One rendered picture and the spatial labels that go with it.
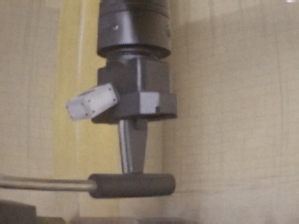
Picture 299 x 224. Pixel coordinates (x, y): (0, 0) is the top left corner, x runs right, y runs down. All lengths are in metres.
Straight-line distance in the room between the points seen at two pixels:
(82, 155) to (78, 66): 0.85
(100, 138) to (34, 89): 4.82
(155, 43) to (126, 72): 0.05
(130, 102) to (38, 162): 9.04
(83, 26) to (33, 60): 4.77
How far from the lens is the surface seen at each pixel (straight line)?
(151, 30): 0.58
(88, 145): 4.91
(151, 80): 0.57
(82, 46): 5.02
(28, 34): 9.82
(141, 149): 0.59
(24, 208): 0.48
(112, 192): 0.56
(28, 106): 9.57
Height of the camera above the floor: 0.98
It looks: 9 degrees up
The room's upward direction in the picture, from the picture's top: straight up
